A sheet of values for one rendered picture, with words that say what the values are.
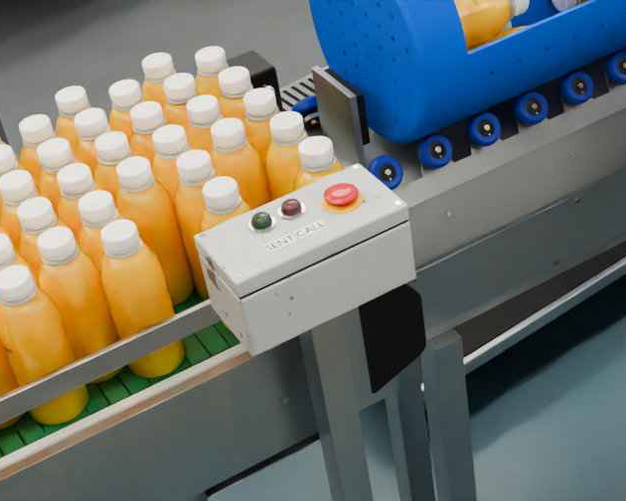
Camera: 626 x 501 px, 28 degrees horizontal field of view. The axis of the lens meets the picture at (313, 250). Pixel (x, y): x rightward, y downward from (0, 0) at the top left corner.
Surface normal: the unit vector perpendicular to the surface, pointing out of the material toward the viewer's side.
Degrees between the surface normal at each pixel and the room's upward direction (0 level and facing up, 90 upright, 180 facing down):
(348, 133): 90
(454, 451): 90
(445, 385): 90
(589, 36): 105
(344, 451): 90
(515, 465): 0
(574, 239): 109
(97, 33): 0
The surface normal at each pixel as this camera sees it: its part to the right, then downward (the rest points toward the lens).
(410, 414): 0.48, 0.48
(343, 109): -0.86, 0.40
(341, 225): -0.15, -0.78
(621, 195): 0.49, 0.71
